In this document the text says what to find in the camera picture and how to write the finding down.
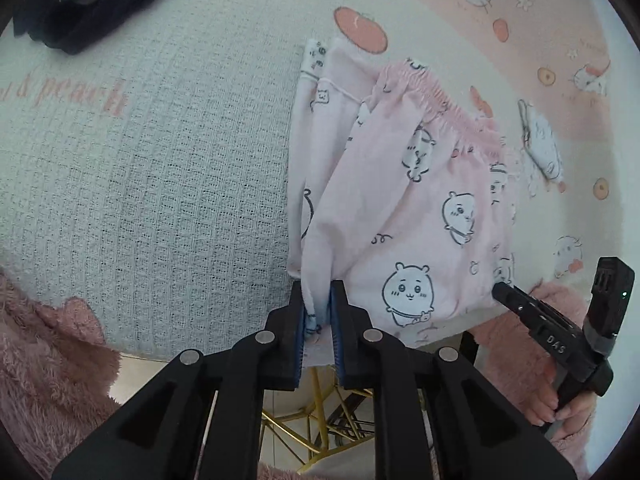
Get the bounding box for pink cartoon print pants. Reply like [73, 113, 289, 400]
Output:
[288, 40, 515, 366]

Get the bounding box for person's right hand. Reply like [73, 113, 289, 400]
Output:
[524, 361, 597, 439]

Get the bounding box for pink fluffy right sleeve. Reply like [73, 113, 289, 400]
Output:
[471, 311, 596, 479]

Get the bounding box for pink fluffy sleeve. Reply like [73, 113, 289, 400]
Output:
[471, 311, 596, 479]
[1, 276, 120, 479]

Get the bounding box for pink fluffy left sleeve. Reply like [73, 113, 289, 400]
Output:
[1, 276, 120, 479]

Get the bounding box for white folded cartoon garment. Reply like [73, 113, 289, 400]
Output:
[518, 99, 564, 184]

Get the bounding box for pink cat peach blanket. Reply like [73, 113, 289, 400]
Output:
[1, 0, 639, 360]

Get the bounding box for gold wire table frame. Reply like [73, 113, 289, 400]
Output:
[259, 366, 375, 479]

